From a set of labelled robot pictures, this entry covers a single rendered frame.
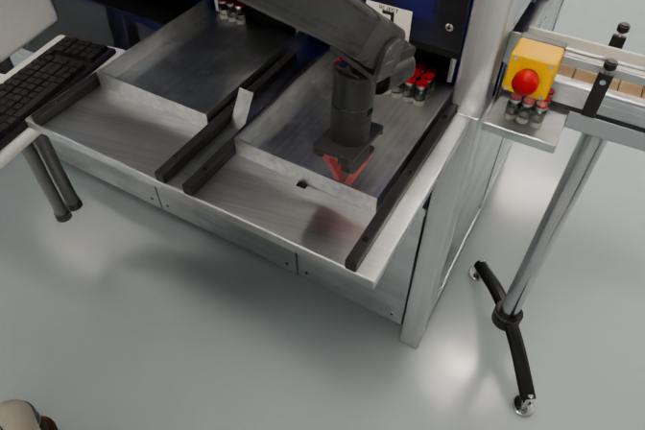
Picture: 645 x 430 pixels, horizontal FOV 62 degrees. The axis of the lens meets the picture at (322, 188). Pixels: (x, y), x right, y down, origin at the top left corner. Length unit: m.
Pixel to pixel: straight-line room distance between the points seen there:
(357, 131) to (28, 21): 0.96
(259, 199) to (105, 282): 1.16
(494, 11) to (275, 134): 0.40
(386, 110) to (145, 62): 0.50
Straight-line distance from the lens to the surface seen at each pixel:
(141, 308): 1.83
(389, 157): 0.89
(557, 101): 1.08
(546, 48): 0.94
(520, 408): 1.68
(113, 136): 1.00
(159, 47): 1.20
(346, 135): 0.73
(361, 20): 0.59
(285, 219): 0.80
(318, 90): 1.03
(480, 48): 0.93
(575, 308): 1.91
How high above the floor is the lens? 1.49
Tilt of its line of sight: 47 degrees down
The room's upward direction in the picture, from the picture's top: straight up
